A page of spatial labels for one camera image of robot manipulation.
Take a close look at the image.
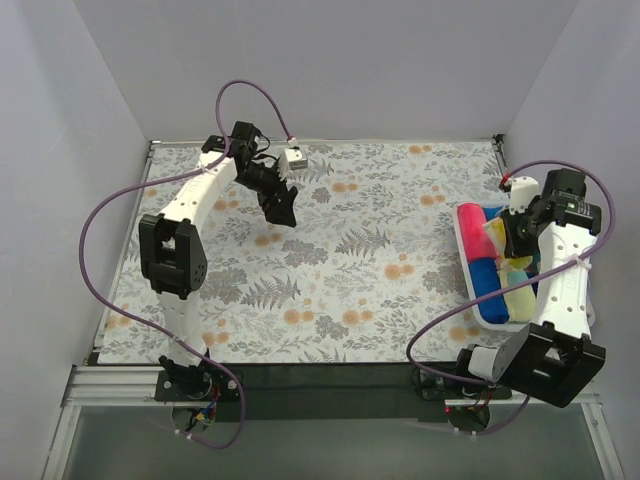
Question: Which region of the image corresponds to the yellow lemon print towel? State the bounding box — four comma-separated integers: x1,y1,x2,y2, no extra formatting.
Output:
483,217,533,271

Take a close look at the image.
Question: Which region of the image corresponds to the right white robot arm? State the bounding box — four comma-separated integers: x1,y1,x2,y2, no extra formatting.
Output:
452,168,606,407

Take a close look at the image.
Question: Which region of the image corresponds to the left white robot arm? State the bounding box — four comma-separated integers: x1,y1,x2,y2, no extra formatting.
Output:
138,122,308,400

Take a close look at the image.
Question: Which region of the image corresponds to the white plastic basket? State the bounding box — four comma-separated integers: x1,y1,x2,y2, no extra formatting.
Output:
453,201,541,333

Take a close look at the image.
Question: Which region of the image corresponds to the pink rolled towel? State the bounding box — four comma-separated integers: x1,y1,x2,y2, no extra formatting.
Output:
456,203,497,263

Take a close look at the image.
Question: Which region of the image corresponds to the blue rolled towel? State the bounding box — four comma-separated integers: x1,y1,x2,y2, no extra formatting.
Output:
468,259,509,325

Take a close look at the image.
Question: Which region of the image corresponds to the pastel checkered rolled towel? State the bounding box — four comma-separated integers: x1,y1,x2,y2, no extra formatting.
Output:
498,269,536,323

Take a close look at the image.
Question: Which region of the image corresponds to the floral table mat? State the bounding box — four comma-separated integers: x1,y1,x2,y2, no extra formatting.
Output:
97,140,561,365

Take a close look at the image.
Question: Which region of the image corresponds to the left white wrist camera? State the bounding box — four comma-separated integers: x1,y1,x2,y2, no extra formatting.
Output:
277,147,308,178

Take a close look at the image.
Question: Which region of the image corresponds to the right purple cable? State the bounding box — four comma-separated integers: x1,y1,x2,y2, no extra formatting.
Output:
407,159,615,437

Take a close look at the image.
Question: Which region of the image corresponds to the purple cable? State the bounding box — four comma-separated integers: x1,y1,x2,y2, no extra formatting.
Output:
79,78,301,449
407,159,615,437

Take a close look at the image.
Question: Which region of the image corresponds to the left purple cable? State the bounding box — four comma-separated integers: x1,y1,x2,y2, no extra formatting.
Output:
79,78,301,449

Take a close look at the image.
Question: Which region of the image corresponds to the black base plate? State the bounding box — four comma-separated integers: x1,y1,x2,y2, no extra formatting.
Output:
162,363,489,424

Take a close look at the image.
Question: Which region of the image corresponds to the aluminium frame rail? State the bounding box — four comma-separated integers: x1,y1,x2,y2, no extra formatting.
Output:
62,363,601,407

